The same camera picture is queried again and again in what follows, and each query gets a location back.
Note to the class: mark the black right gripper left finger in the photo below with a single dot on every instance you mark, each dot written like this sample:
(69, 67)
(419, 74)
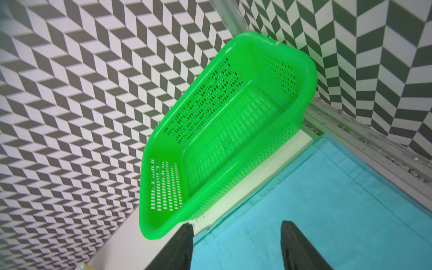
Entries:
(177, 253)

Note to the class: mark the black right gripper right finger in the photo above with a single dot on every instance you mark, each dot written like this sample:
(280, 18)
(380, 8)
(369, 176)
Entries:
(297, 251)

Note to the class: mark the turquoise long pants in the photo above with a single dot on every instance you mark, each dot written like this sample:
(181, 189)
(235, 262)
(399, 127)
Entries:
(354, 217)

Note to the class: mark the green plastic basket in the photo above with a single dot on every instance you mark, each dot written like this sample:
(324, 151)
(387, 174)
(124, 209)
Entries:
(247, 103)

